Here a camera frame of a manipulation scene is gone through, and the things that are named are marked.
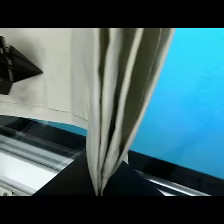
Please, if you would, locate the silver frame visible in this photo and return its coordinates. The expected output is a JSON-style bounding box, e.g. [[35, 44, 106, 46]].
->
[[0, 125, 212, 197]]

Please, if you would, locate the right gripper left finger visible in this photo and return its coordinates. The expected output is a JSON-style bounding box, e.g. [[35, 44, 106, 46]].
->
[[32, 149, 98, 197]]

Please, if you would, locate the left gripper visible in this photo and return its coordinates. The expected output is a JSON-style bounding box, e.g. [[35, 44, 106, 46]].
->
[[0, 34, 44, 96]]

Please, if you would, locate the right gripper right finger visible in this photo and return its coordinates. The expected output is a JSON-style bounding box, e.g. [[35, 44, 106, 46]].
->
[[100, 160, 165, 197]]

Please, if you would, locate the beige garment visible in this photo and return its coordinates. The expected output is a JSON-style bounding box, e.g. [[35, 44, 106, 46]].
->
[[0, 28, 177, 197]]

